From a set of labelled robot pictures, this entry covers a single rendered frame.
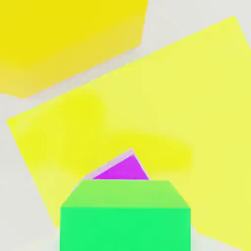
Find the small green cube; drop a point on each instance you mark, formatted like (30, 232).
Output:
(125, 225)

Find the small magenta cube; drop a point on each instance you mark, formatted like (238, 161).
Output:
(125, 170)

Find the large pale yellow box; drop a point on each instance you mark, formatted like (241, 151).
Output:
(176, 109)

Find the large deep yellow box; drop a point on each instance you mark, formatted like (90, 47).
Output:
(68, 35)

